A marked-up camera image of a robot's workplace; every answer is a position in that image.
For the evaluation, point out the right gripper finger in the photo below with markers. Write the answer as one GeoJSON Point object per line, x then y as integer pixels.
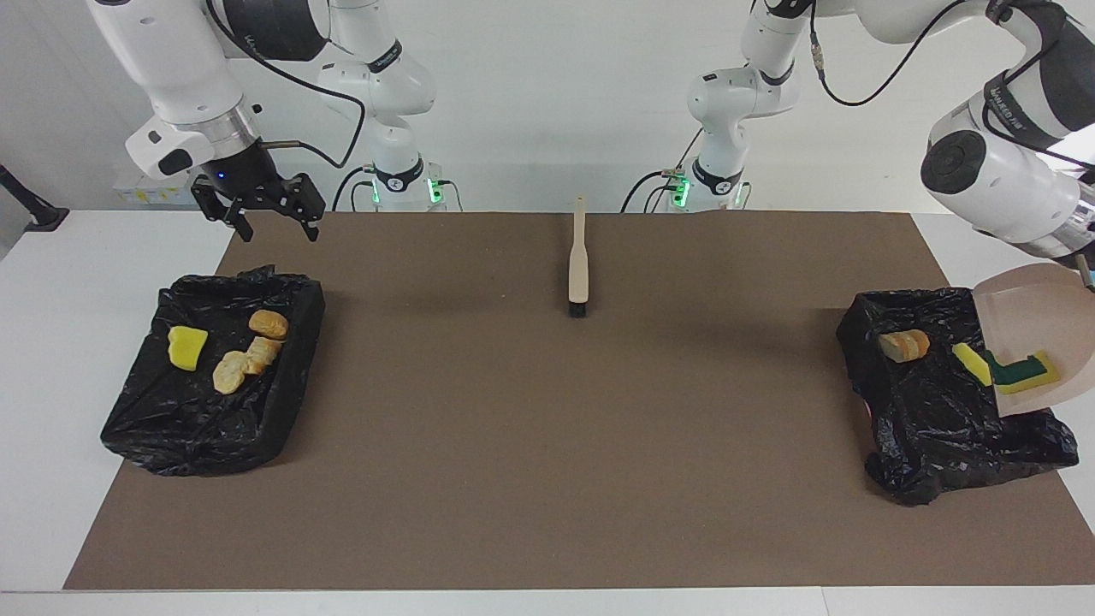
{"type": "Point", "coordinates": [304, 201]}
{"type": "Point", "coordinates": [218, 205]}

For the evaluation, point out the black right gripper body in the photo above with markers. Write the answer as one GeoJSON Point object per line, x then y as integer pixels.
{"type": "Point", "coordinates": [244, 175]}

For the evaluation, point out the brown oval bread roll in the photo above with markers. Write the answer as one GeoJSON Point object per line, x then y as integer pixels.
{"type": "Point", "coordinates": [269, 324]}

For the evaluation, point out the yellow sponge chunk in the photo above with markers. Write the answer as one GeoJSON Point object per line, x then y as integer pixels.
{"type": "Point", "coordinates": [187, 348]}

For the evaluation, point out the striped toy croissant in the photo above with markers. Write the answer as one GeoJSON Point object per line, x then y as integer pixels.
{"type": "Point", "coordinates": [229, 373]}

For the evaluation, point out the beige hand brush black bristles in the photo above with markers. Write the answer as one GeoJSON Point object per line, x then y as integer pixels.
{"type": "Point", "coordinates": [579, 265]}

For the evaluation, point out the pale stone-like bread chunk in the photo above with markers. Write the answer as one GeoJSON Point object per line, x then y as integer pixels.
{"type": "Point", "coordinates": [904, 345]}

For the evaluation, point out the small yellow sponge piece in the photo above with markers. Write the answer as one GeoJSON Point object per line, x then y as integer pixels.
{"type": "Point", "coordinates": [972, 364]}

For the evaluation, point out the yellow and green sponge piece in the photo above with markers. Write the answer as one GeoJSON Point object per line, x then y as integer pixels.
{"type": "Point", "coordinates": [1022, 372]}

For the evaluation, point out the beige plastic dustpan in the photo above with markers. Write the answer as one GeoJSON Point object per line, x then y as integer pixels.
{"type": "Point", "coordinates": [1044, 316]}

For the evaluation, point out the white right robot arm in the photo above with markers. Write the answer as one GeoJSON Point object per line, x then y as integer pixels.
{"type": "Point", "coordinates": [171, 68]}

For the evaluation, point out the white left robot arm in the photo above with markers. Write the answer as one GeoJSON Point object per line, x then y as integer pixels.
{"type": "Point", "coordinates": [992, 171]}

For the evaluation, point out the bin lined with black bag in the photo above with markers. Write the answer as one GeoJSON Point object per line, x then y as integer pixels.
{"type": "Point", "coordinates": [214, 428]}
{"type": "Point", "coordinates": [924, 428]}

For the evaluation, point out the white electrical outlet box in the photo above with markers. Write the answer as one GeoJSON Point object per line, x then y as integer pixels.
{"type": "Point", "coordinates": [145, 195]}

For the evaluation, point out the brown table mat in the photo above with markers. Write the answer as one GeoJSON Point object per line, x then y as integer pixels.
{"type": "Point", "coordinates": [556, 470]}

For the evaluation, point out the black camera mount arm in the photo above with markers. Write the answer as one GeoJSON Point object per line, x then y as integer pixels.
{"type": "Point", "coordinates": [30, 205]}

